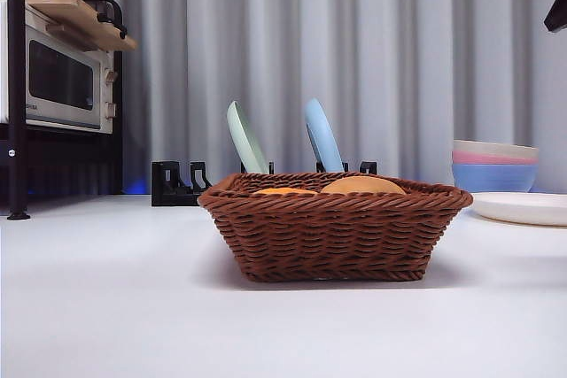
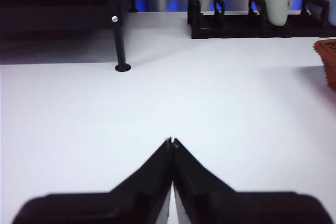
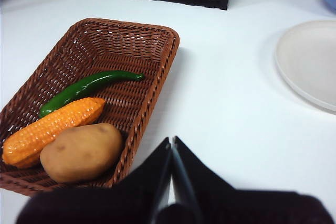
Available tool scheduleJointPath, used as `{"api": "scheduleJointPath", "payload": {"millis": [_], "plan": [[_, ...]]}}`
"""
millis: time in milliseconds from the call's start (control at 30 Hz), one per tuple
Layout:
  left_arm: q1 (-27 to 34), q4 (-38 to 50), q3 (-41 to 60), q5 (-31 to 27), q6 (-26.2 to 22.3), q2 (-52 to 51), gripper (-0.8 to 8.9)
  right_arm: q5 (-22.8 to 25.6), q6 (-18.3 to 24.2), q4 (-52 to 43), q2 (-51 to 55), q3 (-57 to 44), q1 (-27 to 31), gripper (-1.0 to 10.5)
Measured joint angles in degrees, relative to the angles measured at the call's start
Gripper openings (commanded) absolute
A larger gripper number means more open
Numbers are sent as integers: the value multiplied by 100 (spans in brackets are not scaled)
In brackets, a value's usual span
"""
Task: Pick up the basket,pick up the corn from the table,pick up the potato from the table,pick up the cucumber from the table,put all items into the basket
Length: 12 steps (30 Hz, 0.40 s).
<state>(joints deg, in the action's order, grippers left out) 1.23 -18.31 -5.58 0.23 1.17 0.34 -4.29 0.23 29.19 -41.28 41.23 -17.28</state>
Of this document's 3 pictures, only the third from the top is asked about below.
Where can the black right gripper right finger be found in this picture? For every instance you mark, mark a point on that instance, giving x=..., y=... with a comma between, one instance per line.
x=249, y=208

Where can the orange toy corn cob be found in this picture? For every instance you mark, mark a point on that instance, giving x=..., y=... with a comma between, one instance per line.
x=52, y=129

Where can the brown wicker basket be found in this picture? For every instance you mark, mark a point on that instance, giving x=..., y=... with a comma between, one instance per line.
x=110, y=51

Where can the tan toy potato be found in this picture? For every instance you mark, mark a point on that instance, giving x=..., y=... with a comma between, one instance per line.
x=81, y=153

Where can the cream plate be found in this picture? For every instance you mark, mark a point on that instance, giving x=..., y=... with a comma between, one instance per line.
x=312, y=61

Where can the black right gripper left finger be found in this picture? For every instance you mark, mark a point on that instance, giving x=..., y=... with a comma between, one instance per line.
x=110, y=205

